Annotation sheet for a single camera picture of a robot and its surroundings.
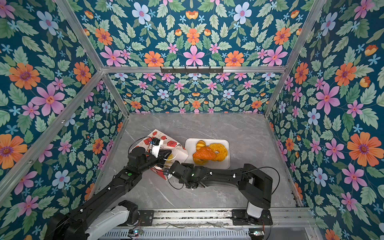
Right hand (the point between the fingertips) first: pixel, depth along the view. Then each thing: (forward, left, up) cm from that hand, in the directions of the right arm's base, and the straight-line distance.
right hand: (183, 166), depth 83 cm
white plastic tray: (+20, -2, -9) cm, 22 cm away
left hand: (+4, +5, +11) cm, 13 cm away
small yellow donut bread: (+5, -9, -5) cm, 11 cm away
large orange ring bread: (+13, -23, -5) cm, 27 cm away
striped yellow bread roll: (+18, -9, -5) cm, 21 cm away
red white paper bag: (+9, +11, +6) cm, 15 cm away
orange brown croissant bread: (+8, -12, 0) cm, 15 cm away
